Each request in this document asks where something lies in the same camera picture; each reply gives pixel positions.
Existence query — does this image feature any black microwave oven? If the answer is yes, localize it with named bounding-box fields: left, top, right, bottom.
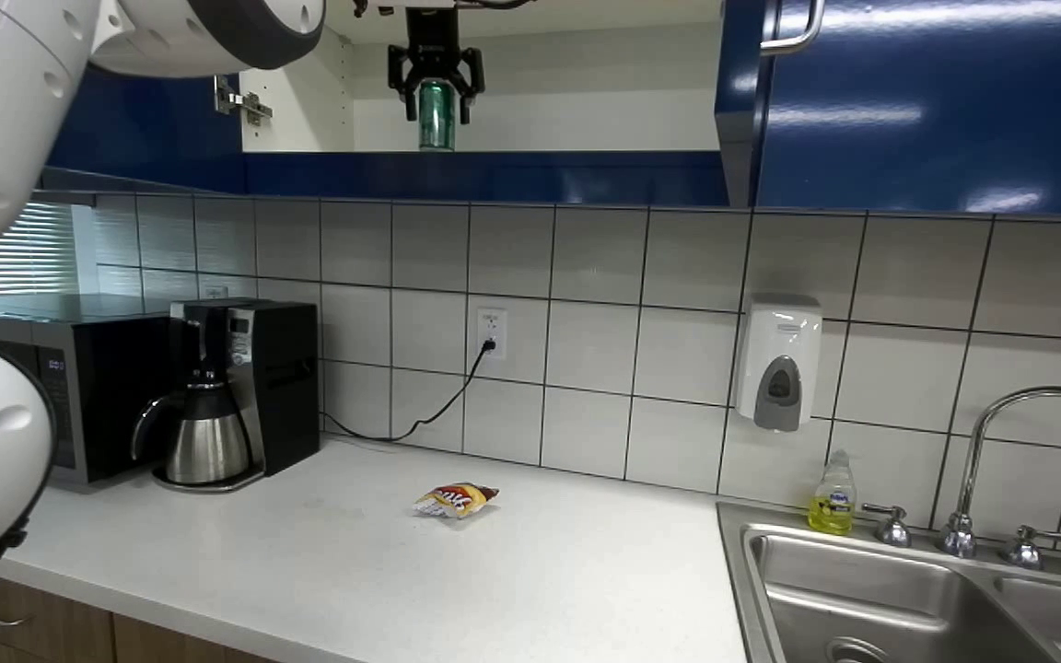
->
left=0, top=294, right=178, bottom=489

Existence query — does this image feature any blue cupboard door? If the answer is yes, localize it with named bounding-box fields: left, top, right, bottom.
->
left=713, top=0, right=1061, bottom=216

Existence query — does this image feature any chrome sink faucet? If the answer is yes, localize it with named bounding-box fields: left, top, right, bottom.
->
left=847, top=386, right=1061, bottom=554

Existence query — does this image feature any Fritos chip bag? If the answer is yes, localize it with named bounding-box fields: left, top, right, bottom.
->
left=418, top=483, right=497, bottom=522

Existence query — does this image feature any white wall outlet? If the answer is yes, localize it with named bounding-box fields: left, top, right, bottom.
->
left=474, top=306, right=509, bottom=360

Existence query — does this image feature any black power cord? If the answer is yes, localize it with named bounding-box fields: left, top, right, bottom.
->
left=316, top=338, right=502, bottom=448

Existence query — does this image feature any white soap dispenser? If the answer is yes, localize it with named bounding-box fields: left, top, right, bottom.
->
left=735, top=299, right=822, bottom=430

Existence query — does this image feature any yellow dish soap bottle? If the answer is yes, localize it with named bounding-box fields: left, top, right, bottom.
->
left=806, top=448, right=858, bottom=533

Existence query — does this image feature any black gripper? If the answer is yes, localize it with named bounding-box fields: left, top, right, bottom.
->
left=385, top=9, right=485, bottom=126

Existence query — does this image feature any green soda can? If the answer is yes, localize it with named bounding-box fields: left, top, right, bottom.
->
left=417, top=76, right=455, bottom=150

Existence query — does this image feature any stainless steel double sink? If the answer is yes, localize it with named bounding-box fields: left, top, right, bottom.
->
left=719, top=500, right=1061, bottom=663

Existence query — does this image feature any open white cupboard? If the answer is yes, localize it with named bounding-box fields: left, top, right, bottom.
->
left=239, top=0, right=725, bottom=207

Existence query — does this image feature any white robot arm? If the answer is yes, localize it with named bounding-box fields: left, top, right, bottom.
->
left=0, top=0, right=332, bottom=560

